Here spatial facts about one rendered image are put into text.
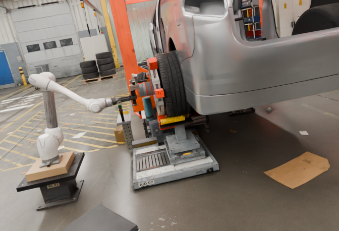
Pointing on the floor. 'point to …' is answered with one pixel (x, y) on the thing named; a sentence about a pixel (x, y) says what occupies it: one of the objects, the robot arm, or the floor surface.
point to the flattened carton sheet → (299, 170)
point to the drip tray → (242, 112)
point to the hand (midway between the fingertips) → (133, 97)
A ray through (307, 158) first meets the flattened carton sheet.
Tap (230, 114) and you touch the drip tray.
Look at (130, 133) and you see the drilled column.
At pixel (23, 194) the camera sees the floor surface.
